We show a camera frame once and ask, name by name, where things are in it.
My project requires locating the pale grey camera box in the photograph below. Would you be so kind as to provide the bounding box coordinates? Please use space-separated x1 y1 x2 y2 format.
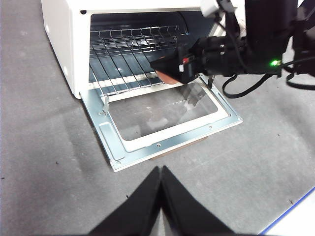
200 0 221 18

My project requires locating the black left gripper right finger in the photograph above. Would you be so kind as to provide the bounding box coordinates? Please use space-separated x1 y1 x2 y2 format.
160 165 235 236

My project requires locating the black cable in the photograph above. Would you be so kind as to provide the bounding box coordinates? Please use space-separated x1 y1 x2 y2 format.
222 73 275 99
284 57 315 90

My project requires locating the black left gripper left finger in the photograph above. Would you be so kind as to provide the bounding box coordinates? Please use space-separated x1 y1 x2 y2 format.
88 166 162 236

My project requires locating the wire oven rack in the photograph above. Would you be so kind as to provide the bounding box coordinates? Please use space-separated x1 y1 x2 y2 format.
88 24 181 97

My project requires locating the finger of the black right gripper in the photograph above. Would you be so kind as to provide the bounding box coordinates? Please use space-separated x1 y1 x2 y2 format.
150 50 179 81

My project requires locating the glass oven door with handle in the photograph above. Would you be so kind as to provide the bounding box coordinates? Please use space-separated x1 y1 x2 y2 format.
79 75 244 173

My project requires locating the cream Toshiba toaster oven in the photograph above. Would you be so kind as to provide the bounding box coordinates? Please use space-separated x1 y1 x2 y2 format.
41 0 223 99

